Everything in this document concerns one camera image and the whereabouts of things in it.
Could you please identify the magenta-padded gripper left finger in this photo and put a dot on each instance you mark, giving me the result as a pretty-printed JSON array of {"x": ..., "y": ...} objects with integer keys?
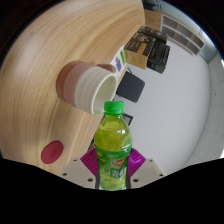
[{"x": 76, "y": 171}]

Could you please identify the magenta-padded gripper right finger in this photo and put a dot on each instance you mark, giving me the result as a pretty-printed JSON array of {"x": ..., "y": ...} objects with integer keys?
[{"x": 148, "y": 170}]

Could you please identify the green drink bottle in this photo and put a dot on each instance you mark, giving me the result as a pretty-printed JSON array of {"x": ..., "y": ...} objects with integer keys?
[{"x": 113, "y": 150}]

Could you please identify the flat round red coaster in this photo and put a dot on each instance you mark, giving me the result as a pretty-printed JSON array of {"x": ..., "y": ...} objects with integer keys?
[{"x": 52, "y": 152}]

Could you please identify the white and brown cup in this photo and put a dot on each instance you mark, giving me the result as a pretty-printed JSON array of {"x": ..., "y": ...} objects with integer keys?
[{"x": 83, "y": 86}]

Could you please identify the white green purple leaflet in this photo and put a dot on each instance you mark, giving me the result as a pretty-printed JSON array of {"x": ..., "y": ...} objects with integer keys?
[{"x": 119, "y": 60}]

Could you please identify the black printed box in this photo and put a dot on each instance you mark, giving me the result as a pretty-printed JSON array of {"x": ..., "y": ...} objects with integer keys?
[{"x": 159, "y": 56}]

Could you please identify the brown cardboard box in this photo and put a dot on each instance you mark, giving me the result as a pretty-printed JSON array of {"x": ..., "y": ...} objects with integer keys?
[{"x": 138, "y": 50}]

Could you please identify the dark flat box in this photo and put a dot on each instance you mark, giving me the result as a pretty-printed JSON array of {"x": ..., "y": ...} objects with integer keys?
[{"x": 153, "y": 33}]

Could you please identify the wooden shelf cabinet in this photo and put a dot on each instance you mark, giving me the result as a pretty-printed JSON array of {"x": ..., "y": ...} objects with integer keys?
[{"x": 181, "y": 33}]

